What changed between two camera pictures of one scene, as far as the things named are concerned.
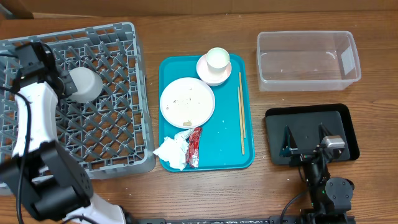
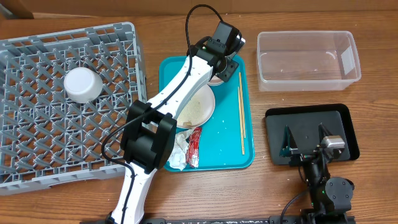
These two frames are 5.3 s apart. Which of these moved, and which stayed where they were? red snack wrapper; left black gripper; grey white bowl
Moved: left black gripper
Stayed: grey white bowl; red snack wrapper
